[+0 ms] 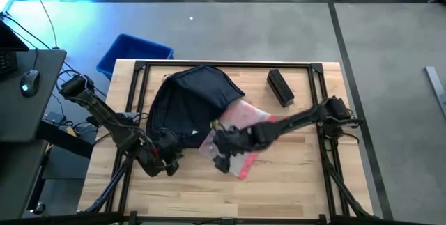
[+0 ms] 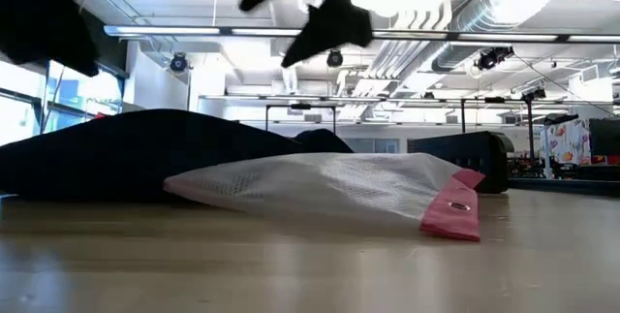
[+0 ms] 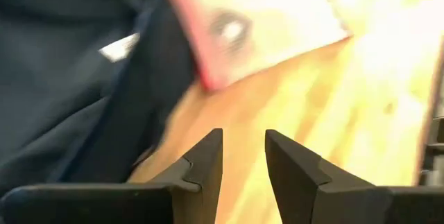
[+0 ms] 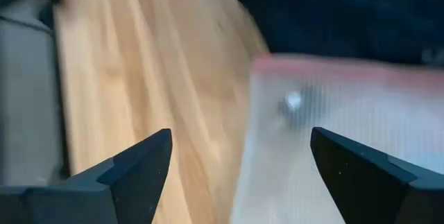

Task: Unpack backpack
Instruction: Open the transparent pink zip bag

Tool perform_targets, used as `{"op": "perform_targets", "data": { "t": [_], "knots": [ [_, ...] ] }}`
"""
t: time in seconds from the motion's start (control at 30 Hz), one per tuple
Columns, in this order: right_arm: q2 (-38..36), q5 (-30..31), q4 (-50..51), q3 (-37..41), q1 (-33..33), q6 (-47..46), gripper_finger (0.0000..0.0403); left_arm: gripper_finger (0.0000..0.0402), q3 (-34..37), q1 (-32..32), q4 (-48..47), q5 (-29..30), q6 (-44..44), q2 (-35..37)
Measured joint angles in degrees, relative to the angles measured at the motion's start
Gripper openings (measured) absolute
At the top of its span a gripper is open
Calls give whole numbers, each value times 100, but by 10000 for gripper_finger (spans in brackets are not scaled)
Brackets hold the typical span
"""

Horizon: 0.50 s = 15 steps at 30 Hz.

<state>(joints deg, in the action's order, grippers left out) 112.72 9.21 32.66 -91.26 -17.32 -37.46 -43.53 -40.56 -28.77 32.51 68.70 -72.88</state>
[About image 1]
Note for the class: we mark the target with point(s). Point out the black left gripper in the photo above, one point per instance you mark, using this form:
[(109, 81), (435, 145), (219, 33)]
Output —
[(151, 159)]

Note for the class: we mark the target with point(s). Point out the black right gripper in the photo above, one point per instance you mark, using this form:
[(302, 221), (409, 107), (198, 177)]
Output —
[(237, 141)]

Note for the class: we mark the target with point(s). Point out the white mesh pouch red trim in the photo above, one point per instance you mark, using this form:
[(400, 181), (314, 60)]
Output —
[(244, 113)]

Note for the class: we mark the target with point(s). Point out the navy blue backpack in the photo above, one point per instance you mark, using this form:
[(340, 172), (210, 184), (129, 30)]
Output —
[(195, 96)]

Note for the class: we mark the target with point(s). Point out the black rectangular case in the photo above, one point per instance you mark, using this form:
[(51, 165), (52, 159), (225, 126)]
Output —
[(280, 87)]

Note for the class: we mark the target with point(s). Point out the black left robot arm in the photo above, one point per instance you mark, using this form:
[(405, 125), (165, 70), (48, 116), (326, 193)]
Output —
[(101, 111)]

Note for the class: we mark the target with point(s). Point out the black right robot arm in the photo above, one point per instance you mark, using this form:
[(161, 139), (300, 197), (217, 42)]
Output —
[(299, 118)]

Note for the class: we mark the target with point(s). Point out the blue plastic bin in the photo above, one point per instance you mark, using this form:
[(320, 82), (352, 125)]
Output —
[(132, 49)]

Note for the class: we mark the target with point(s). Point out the black power adapter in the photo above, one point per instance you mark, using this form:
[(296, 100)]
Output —
[(54, 117)]

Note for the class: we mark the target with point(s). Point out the black desk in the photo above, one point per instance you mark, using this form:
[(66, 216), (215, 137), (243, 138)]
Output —
[(17, 176), (31, 113)]

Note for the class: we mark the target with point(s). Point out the black computer mouse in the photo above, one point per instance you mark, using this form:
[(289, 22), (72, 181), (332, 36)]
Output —
[(30, 83)]

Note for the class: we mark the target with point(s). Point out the black keyboard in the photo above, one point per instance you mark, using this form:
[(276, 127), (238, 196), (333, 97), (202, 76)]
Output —
[(7, 63)]

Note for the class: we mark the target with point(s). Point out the black laptop screen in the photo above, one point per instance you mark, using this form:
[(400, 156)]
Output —
[(10, 40)]

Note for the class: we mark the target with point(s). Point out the grey metal bar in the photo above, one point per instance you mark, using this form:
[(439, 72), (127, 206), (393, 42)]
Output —
[(435, 85)]

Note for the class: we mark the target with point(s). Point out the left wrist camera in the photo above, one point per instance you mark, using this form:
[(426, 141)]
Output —
[(169, 143)]

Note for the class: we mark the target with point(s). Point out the black aluminium table frame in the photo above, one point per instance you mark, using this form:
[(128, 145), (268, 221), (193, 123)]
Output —
[(226, 64)]

